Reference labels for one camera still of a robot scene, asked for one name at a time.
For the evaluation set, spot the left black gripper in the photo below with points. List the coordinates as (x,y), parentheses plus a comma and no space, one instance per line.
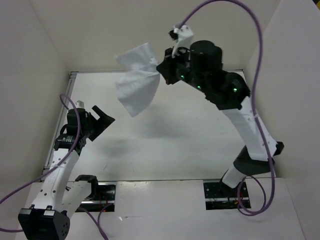
(101,123)

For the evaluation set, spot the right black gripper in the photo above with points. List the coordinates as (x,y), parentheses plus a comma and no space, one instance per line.
(163,67)

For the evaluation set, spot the white skirt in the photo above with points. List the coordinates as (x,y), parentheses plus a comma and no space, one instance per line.
(138,85)

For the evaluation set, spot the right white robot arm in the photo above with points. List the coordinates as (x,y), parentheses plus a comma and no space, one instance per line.
(233,98)

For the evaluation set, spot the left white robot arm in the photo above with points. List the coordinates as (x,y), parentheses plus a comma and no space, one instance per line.
(49,215)

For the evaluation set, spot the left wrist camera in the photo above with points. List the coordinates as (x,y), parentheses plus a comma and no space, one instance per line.
(79,104)

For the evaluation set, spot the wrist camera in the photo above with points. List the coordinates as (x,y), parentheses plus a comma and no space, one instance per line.
(79,104)
(183,36)

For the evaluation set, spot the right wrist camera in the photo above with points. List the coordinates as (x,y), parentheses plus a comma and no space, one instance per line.
(183,36)

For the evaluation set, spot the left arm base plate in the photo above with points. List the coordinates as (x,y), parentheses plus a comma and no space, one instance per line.
(104,200)

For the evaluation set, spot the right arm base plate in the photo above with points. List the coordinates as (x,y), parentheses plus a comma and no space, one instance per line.
(219,196)

